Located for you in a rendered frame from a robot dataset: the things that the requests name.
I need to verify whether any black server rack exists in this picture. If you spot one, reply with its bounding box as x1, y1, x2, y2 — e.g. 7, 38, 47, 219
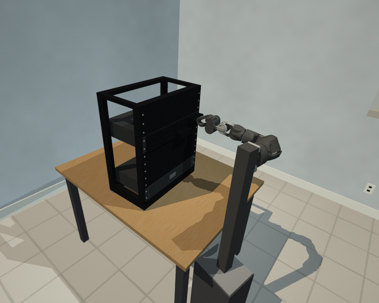
96, 76, 203, 211

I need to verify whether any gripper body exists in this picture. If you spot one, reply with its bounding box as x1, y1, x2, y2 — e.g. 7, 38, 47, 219
205, 115, 225, 134

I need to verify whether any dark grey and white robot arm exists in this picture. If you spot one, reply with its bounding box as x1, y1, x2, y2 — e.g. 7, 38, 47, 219
218, 121, 282, 172

